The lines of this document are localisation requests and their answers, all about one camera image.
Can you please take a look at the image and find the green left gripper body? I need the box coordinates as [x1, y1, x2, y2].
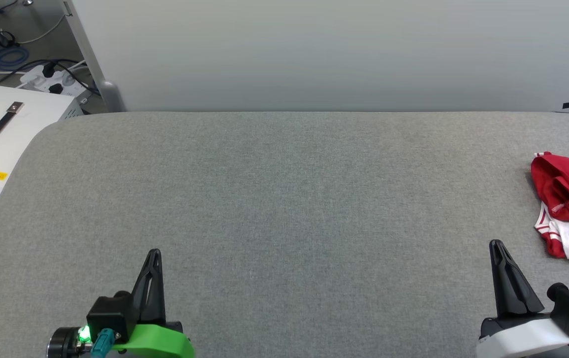
[112, 322, 195, 358]

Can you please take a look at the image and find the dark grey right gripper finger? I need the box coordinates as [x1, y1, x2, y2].
[496, 240, 545, 317]
[488, 240, 517, 319]

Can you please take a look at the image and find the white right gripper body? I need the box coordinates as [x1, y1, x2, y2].
[475, 314, 569, 358]

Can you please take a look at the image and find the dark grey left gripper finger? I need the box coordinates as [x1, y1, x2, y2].
[130, 249, 155, 324]
[141, 249, 167, 325]

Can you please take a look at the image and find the black cylinder with green light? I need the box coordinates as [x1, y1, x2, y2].
[48, 326, 91, 358]

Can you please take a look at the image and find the white power strip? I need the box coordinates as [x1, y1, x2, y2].
[18, 64, 91, 98]

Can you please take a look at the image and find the teal left cable connector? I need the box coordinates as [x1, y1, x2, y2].
[91, 328, 117, 358]

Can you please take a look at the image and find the white equipment box black handle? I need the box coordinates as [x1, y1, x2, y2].
[0, 85, 85, 219]

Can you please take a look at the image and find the grey metal partition post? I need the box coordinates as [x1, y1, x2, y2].
[62, 0, 127, 113]

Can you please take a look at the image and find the black floor cable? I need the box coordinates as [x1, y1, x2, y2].
[0, 9, 102, 96]

